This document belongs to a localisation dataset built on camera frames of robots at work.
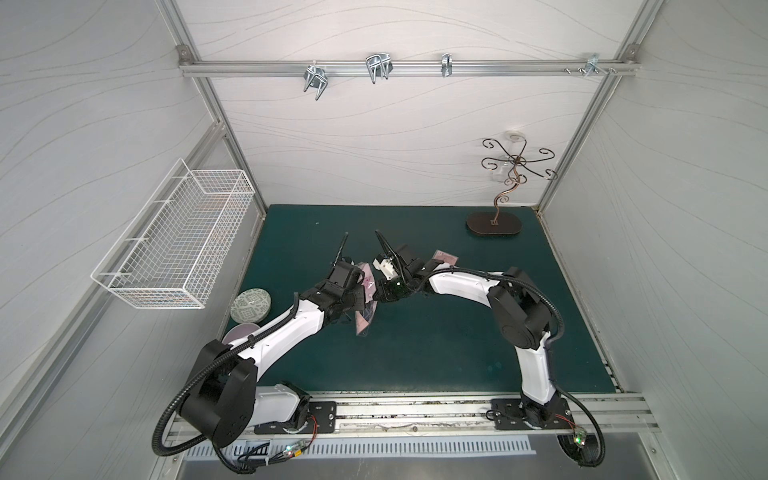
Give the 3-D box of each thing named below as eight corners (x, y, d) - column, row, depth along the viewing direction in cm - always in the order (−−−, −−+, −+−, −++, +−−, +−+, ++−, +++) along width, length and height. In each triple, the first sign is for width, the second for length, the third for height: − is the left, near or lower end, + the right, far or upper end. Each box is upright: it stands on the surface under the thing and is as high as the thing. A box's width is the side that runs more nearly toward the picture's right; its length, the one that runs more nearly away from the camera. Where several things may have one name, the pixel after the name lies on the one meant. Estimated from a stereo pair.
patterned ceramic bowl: (235, 323, 92) (227, 315, 87) (244, 296, 98) (238, 288, 93) (267, 323, 92) (261, 315, 87) (275, 296, 98) (270, 288, 93)
